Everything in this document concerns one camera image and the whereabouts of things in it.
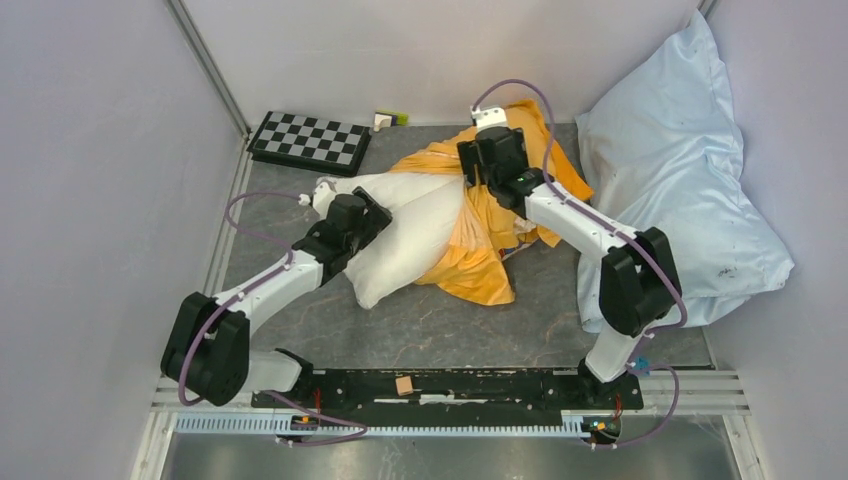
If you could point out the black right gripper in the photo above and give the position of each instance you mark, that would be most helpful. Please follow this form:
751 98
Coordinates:
471 156

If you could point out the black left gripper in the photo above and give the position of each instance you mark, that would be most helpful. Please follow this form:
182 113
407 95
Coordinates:
372 221

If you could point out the white pillow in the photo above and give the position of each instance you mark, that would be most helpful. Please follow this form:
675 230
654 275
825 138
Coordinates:
425 208

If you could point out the orange Mickey Mouse pillowcase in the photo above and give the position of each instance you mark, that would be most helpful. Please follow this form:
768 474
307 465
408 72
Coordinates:
471 267

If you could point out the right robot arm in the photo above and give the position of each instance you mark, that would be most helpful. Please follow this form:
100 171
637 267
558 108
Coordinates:
639 283

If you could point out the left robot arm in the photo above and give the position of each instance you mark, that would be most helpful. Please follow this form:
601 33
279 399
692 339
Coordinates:
209 352

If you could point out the light blue pillow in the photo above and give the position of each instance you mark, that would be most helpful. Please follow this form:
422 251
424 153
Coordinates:
662 149

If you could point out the black and white checkerboard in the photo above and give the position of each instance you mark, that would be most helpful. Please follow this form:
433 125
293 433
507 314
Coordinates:
310 143

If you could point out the white and green block toy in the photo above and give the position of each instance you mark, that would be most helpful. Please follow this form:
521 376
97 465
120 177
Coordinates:
385 119

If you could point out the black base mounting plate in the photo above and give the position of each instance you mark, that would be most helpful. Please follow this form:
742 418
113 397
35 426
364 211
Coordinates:
461 397

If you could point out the small wooden cube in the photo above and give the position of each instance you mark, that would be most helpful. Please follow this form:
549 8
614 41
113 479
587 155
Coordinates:
404 386

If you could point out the blue connector clip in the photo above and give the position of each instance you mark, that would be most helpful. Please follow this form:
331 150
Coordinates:
640 366

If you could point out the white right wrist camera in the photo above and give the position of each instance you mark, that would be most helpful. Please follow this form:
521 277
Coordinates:
490 117

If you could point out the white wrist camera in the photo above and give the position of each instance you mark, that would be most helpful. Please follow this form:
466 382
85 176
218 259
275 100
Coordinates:
490 117
320 198

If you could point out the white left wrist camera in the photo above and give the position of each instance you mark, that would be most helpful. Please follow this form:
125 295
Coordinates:
320 198

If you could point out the white toothed cable rail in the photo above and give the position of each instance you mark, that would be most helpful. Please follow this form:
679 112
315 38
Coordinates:
290 425

